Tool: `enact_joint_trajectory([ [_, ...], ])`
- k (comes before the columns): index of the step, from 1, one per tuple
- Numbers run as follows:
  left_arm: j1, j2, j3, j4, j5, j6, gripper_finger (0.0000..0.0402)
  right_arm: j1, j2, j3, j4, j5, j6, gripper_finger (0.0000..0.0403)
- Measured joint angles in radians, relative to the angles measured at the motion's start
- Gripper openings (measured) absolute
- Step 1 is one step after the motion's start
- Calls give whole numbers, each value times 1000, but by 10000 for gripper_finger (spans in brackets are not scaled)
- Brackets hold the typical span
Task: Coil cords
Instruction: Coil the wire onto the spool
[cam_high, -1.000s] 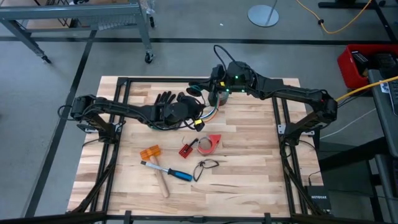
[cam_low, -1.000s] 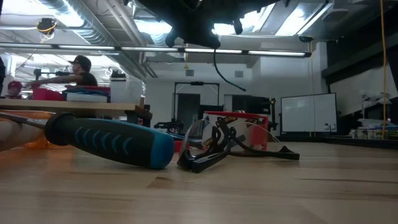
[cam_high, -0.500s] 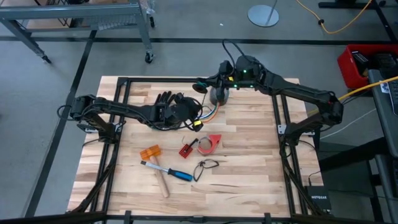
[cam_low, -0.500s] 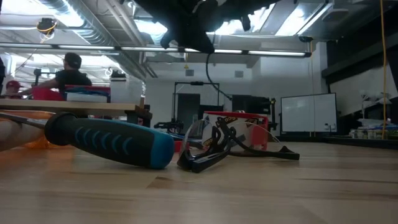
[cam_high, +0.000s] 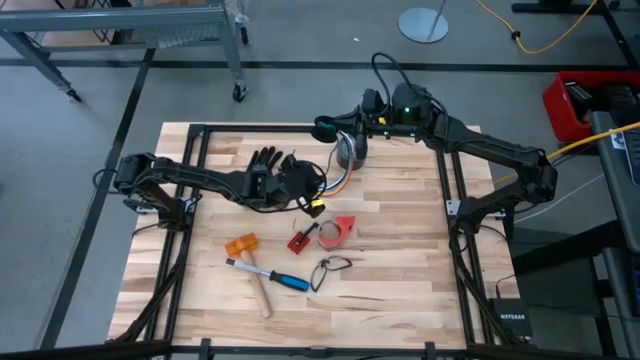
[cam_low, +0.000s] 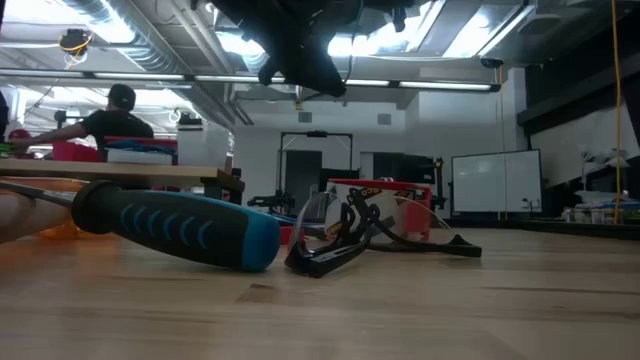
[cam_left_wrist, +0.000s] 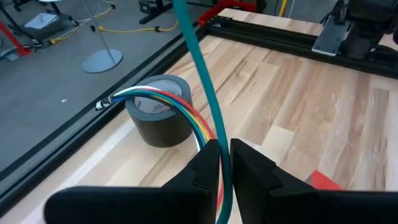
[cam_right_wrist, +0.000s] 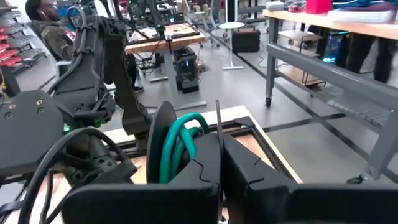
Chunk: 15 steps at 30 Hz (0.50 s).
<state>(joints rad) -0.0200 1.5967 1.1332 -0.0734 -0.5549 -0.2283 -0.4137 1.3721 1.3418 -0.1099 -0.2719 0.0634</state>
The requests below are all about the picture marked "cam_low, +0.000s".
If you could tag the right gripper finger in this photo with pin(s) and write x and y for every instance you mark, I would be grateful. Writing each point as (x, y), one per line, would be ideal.
(401, 15)

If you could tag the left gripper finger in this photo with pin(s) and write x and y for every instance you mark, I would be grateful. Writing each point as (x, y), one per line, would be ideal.
(270, 70)
(315, 65)

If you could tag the black background robot arm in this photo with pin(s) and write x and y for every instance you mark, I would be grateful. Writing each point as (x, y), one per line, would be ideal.
(270, 201)

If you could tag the black device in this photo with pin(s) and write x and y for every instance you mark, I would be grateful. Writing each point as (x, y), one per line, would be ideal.
(190, 120)

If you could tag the white cabinet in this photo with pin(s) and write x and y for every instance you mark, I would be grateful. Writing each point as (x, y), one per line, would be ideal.
(200, 147)

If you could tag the long LED light bar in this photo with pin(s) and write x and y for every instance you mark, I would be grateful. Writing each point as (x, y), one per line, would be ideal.
(150, 76)

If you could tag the black cabinet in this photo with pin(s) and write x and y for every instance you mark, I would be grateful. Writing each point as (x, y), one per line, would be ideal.
(405, 167)

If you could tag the blue folded cloth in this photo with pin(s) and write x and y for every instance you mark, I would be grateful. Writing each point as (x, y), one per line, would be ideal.
(135, 146)

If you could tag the white stacked sheets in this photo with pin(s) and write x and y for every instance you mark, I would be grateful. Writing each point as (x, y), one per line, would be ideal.
(140, 157)

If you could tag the person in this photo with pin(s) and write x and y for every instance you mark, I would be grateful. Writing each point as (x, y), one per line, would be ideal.
(19, 135)
(115, 125)

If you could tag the red black gridded block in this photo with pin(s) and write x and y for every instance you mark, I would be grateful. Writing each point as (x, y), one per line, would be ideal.
(286, 235)

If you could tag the red white box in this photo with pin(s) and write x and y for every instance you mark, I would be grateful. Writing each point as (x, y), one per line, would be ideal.
(417, 215)

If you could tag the white whiteboard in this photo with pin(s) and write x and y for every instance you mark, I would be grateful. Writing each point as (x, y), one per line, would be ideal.
(495, 182)

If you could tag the clear safety glasses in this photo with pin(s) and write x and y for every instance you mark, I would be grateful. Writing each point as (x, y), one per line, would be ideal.
(320, 265)

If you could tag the black pipe rig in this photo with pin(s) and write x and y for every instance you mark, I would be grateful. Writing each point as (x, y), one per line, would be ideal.
(60, 115)

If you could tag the white desk lamp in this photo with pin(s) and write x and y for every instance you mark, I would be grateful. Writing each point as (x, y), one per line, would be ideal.
(600, 155)

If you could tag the stacked supplies pile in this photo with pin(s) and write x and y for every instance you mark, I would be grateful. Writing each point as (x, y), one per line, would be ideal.
(600, 215)

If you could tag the grey wall vent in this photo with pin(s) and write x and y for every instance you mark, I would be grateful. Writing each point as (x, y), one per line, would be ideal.
(305, 117)
(384, 119)

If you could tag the black robot station frame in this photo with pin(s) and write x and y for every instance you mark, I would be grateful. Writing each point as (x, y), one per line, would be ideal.
(316, 134)

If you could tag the black dome camera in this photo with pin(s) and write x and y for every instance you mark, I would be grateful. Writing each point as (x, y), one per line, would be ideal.
(492, 63)

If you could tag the silver ventilation duct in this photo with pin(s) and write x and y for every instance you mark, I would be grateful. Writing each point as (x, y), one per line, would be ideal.
(145, 55)

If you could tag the black aluminium rig frame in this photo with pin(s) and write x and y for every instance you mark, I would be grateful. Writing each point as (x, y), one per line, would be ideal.
(575, 230)

